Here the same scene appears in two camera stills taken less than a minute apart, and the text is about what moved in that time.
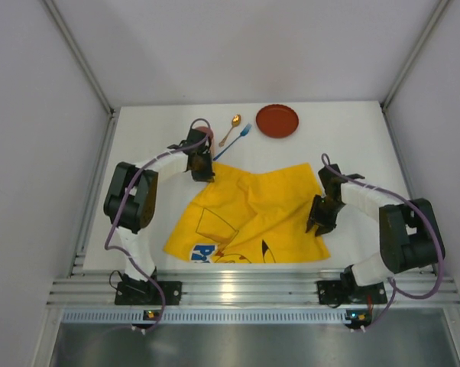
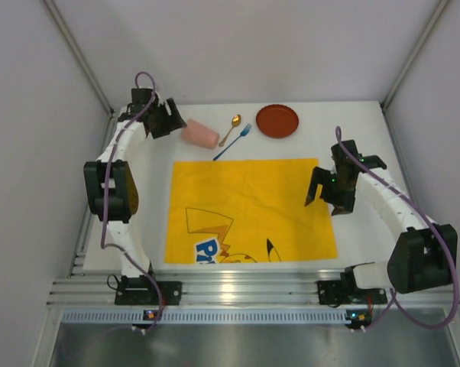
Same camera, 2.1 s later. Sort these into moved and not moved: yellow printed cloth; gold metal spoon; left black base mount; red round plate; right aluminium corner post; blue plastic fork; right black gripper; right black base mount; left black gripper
Moved: left black gripper; yellow printed cloth; right black gripper
Not moved: right aluminium corner post; right black base mount; blue plastic fork; gold metal spoon; left black base mount; red round plate
